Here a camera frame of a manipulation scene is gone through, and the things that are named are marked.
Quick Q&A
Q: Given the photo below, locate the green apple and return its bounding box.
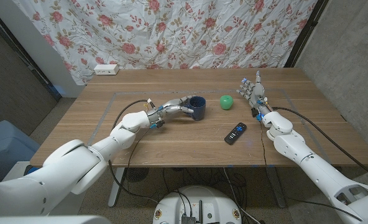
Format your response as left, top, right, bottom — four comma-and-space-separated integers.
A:
219, 95, 234, 111

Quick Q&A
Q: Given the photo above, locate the black backdrop stand pole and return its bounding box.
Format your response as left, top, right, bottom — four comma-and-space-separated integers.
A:
283, 0, 329, 68

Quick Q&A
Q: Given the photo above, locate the dark blue ceramic mug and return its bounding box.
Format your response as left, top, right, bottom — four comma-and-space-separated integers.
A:
186, 95, 207, 121

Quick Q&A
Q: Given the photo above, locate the white table leg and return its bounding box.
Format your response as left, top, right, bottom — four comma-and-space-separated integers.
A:
108, 167, 126, 208

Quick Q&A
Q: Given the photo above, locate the white robot chest shell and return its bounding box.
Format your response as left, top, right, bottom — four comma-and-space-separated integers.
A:
0, 215, 112, 224

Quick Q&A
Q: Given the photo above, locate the grey table leg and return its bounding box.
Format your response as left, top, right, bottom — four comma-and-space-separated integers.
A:
264, 166, 288, 208

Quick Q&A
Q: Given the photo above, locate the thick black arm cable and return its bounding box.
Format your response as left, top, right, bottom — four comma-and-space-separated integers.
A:
272, 106, 368, 184
108, 99, 160, 203

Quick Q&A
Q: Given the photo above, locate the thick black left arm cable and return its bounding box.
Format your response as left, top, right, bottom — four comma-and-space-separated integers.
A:
108, 99, 160, 203

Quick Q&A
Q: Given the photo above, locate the floral backdrop cloth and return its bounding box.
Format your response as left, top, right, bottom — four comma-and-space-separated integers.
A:
12, 0, 318, 85

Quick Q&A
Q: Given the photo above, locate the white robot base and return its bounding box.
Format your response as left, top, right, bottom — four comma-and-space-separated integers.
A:
152, 185, 242, 224

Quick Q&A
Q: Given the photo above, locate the white power strip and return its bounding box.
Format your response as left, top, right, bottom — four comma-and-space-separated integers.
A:
93, 63, 120, 76

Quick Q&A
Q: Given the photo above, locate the black TV remote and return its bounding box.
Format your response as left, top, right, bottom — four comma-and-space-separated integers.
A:
224, 122, 247, 146

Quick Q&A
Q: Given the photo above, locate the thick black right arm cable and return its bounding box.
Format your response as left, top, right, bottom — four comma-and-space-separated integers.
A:
272, 106, 368, 184

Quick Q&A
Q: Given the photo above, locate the black round floor disc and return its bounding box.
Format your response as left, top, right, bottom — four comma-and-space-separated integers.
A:
124, 167, 150, 183

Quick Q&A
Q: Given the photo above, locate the black floor cable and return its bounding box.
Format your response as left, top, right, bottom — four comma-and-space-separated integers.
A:
288, 197, 364, 222

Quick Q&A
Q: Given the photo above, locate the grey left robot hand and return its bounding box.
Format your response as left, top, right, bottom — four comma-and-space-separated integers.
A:
146, 95, 195, 129

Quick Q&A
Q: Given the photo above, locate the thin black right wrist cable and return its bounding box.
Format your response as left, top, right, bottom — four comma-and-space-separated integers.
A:
259, 120, 269, 169

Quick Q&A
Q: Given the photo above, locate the blue plastic bin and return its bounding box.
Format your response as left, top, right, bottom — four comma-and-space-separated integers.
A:
0, 120, 42, 183

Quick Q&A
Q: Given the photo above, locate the white upright panel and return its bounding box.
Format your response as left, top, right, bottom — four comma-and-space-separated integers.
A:
0, 0, 85, 98

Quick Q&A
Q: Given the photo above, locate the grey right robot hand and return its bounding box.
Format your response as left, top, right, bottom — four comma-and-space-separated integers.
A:
236, 70, 274, 121

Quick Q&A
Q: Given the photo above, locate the grey finned box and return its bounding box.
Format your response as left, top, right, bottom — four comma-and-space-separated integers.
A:
180, 214, 197, 224

